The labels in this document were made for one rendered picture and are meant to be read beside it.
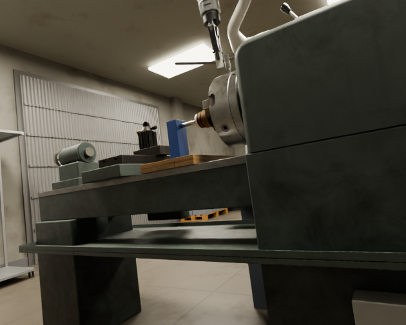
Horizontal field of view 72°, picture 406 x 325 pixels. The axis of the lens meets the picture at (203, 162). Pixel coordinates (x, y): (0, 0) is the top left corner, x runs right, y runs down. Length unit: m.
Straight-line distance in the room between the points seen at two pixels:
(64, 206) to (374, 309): 1.57
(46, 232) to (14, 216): 2.61
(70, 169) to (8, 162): 2.70
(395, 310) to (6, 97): 4.71
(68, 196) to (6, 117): 3.06
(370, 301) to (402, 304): 0.06
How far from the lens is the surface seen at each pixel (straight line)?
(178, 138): 1.35
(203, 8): 1.35
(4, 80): 4.92
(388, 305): 0.87
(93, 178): 1.50
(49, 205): 2.00
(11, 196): 4.57
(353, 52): 0.93
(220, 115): 1.10
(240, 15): 1.56
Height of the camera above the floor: 0.78
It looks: 5 degrees up
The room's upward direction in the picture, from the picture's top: 7 degrees counter-clockwise
